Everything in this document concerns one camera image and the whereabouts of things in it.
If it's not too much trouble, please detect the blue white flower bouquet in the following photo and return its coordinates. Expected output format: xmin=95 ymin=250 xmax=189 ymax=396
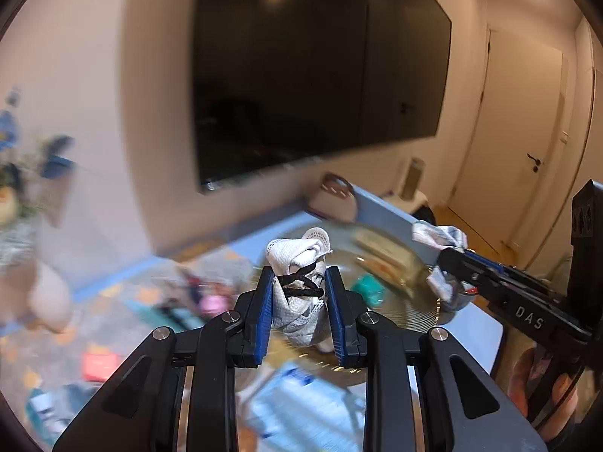
xmin=0 ymin=87 xmax=78 ymax=220

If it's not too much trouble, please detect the white handbag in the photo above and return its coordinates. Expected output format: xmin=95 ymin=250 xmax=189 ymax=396
xmin=306 ymin=173 xmax=357 ymax=224

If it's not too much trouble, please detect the white grey baby shoe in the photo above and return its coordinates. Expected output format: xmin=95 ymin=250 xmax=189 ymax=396
xmin=265 ymin=227 xmax=333 ymax=349

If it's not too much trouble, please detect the black television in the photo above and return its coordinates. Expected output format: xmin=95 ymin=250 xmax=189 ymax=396
xmin=191 ymin=0 xmax=453 ymax=195

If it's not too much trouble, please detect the white ribbed vase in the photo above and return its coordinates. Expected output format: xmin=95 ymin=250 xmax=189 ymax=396
xmin=26 ymin=259 xmax=73 ymax=335

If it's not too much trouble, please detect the person's right hand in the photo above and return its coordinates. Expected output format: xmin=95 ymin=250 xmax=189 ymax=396
xmin=511 ymin=348 xmax=580 ymax=444

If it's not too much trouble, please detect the round gold tray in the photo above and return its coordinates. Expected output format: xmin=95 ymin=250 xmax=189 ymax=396
xmin=257 ymin=226 xmax=441 ymax=373

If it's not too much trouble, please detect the blue white plastic packet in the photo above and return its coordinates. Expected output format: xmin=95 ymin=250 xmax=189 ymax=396
xmin=26 ymin=383 xmax=95 ymax=448
xmin=245 ymin=362 xmax=366 ymax=452

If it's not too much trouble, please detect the white door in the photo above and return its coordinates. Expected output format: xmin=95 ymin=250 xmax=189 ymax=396
xmin=447 ymin=26 xmax=578 ymax=260

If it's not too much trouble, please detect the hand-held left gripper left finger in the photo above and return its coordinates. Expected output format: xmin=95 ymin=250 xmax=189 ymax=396
xmin=52 ymin=267 xmax=275 ymax=452

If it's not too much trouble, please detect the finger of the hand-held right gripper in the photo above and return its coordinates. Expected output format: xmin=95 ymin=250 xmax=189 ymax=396
xmin=437 ymin=247 xmax=501 ymax=303
xmin=463 ymin=249 xmax=520 ymax=279

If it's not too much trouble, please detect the green packet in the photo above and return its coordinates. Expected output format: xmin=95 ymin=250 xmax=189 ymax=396
xmin=351 ymin=275 xmax=387 ymax=307

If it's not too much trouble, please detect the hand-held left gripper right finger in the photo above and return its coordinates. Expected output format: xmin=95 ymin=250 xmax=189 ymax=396
xmin=325 ymin=266 xmax=549 ymax=452

